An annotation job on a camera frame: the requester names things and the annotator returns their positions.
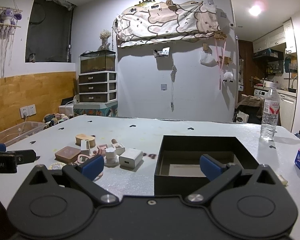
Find white power adapter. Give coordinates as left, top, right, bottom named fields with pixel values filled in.
left=119, top=148, right=143, bottom=169

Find clear plastic bin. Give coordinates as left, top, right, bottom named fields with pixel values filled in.
left=0, top=121, right=45, bottom=147

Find clear water bottle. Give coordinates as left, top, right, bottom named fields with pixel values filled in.
left=260, top=82, right=280, bottom=141

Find beige scoop with handle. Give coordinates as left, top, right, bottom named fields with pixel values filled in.
left=80, top=139, right=120, bottom=168

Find round cream tin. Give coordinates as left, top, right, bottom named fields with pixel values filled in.
left=49, top=162, right=66, bottom=170

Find pink scissors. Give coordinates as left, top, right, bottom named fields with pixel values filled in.
left=77, top=145, right=106, bottom=181

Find white plush on wall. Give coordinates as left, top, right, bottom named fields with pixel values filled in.
left=223, top=71, right=234, bottom=83

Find glass fish tank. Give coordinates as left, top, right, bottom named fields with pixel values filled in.
left=80, top=49, right=116, bottom=74

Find wall power socket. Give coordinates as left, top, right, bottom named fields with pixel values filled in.
left=19, top=104, right=37, bottom=118

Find gel polish bottle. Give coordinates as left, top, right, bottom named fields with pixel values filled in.
left=111, top=139, right=126, bottom=155

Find purple plush toy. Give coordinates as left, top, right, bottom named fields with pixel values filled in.
left=0, top=8, right=22, bottom=25

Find patterned hanging cloth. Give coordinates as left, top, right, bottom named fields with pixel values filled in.
left=113, top=0, right=221, bottom=48

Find oval wooden block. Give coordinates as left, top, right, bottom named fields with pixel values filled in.
left=75, top=134, right=96, bottom=148

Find black drawer cabinet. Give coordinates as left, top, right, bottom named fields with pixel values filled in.
left=78, top=71, right=117, bottom=104

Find black storage box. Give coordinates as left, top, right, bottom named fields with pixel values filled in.
left=154, top=135, right=258, bottom=197

